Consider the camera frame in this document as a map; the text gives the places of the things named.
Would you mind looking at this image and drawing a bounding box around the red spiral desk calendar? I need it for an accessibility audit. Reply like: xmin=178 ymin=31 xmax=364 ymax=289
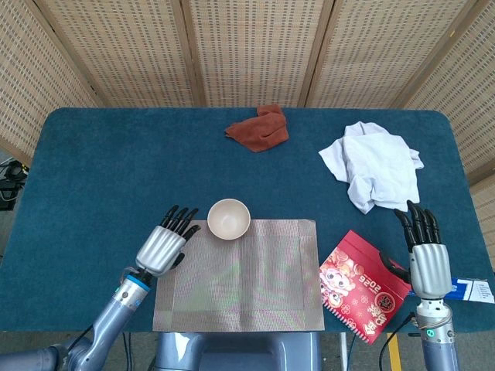
xmin=319 ymin=230 xmax=413 ymax=345

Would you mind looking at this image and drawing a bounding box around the crumpled white cloth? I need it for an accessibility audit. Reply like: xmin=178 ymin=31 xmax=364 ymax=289
xmin=318 ymin=121 xmax=425 ymax=215

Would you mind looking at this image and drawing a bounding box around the rust brown cloth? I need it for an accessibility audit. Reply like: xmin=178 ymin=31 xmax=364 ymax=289
xmin=224 ymin=104 xmax=290 ymax=154

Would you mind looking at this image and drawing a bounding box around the beige bowl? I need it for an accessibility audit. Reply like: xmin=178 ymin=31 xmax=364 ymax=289
xmin=207 ymin=198 xmax=251 ymax=240

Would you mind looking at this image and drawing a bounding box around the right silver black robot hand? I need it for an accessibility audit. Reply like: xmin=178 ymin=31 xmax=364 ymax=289
xmin=381 ymin=199 xmax=452 ymax=301

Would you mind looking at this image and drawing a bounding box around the yellow floor tape strip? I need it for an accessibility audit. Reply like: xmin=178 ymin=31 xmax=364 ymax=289
xmin=386 ymin=332 xmax=401 ymax=371

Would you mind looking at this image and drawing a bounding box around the bamboo folding screen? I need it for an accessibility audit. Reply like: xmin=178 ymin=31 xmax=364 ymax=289
xmin=0 ymin=0 xmax=495 ymax=256

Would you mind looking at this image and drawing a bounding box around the grey blue robot torso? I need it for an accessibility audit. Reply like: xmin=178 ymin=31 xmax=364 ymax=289
xmin=148 ymin=331 xmax=322 ymax=371

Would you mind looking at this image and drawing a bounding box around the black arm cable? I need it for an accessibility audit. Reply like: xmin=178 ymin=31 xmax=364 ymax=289
xmin=378 ymin=311 xmax=418 ymax=371

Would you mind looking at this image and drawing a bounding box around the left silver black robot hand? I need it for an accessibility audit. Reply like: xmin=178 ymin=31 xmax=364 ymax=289
xmin=135 ymin=205 xmax=201 ymax=277

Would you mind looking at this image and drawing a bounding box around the silver woven placemat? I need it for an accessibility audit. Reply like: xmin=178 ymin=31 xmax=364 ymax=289
xmin=152 ymin=219 xmax=325 ymax=332

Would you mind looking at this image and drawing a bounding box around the white table leg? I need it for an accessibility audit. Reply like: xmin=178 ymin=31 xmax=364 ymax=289
xmin=338 ymin=332 xmax=349 ymax=371

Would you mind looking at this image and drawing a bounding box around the blue carpet table cover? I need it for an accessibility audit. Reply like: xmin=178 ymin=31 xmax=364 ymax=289
xmin=0 ymin=107 xmax=495 ymax=334

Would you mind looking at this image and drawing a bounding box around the black equipment with cables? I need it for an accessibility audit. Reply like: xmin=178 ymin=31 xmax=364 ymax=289
xmin=0 ymin=160 xmax=30 ymax=212

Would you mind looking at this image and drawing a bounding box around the blue white toothpaste box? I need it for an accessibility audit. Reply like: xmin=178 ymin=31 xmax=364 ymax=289
xmin=405 ymin=277 xmax=495 ymax=305

